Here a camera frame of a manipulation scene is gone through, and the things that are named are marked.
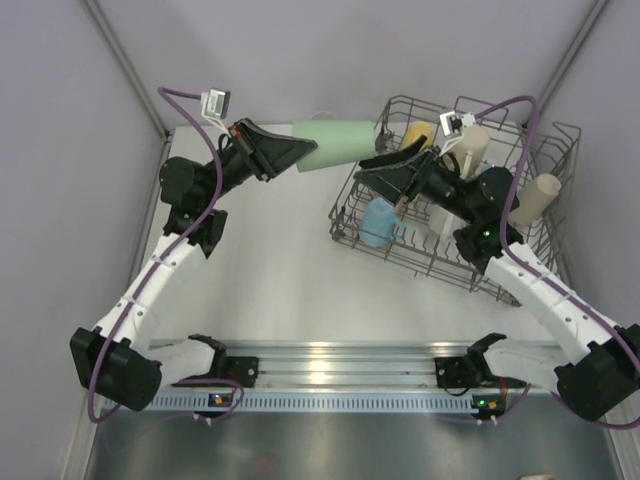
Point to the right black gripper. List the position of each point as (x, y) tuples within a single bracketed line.
[(401, 174)]

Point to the light blue mug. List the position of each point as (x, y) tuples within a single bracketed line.
[(381, 224)]

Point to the green tumbler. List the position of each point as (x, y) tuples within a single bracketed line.
[(338, 142)]

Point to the white mug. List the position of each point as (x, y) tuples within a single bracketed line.
[(443, 223)]

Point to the floral cream mug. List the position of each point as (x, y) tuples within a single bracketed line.
[(470, 150)]

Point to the dark blue mug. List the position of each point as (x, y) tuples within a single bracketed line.
[(323, 115)]

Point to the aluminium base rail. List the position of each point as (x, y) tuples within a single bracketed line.
[(353, 366)]

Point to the perforated cable tray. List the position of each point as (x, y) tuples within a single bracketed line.
[(370, 402)]

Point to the yellow mug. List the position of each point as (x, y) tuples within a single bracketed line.
[(414, 131)]

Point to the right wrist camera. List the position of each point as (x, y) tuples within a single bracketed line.
[(453, 126)]

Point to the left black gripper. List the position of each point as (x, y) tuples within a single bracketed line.
[(271, 154)]

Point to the grey wire dish rack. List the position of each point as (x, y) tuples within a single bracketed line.
[(526, 157)]

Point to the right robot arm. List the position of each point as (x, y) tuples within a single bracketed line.
[(598, 366)]

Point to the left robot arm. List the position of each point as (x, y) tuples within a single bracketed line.
[(115, 359)]

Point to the beige tumbler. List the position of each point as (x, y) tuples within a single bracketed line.
[(534, 198)]

